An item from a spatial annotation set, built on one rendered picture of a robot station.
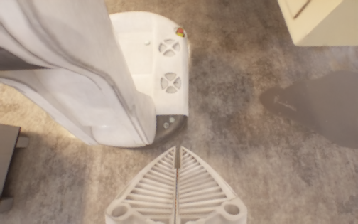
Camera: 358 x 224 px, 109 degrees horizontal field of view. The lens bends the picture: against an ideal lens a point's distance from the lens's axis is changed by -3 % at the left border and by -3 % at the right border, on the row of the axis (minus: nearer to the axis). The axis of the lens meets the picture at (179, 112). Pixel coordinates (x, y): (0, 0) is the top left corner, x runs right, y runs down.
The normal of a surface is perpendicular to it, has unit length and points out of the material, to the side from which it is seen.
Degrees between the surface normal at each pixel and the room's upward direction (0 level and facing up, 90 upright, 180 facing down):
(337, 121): 0
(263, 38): 0
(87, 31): 90
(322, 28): 90
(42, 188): 0
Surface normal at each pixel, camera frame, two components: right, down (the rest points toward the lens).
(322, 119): -0.02, -0.29
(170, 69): 0.00, 0.37
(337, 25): 0.03, 0.96
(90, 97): 0.02, 0.76
